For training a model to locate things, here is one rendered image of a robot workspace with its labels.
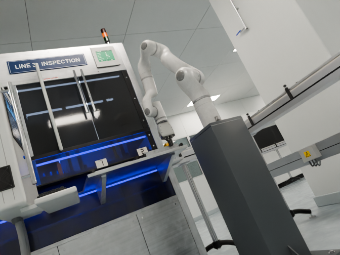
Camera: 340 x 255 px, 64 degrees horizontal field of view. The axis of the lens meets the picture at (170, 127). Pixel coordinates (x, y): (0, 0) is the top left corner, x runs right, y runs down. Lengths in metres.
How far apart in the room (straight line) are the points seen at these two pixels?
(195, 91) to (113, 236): 1.13
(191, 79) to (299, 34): 1.37
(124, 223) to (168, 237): 0.34
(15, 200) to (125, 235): 0.86
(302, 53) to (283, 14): 0.42
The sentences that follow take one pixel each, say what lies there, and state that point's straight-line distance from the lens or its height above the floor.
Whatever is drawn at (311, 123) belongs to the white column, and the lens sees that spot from 2.82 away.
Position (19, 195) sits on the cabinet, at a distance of 1.52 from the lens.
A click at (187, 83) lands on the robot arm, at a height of 1.16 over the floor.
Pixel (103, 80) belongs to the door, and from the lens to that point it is 2.46.
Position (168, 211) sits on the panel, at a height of 0.51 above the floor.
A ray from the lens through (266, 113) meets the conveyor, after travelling 2.27.
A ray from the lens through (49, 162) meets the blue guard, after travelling 2.13.
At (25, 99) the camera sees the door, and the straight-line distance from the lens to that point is 2.34.
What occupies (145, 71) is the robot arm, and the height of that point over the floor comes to 1.47.
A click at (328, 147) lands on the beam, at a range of 2.06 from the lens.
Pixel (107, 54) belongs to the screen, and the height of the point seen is 1.97.
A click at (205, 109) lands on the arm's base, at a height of 0.97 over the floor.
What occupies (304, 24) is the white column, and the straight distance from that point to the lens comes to 2.76.
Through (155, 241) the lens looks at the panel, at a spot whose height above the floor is 0.35.
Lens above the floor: 0.51
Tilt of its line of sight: 16 degrees up
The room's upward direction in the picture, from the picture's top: 23 degrees counter-clockwise
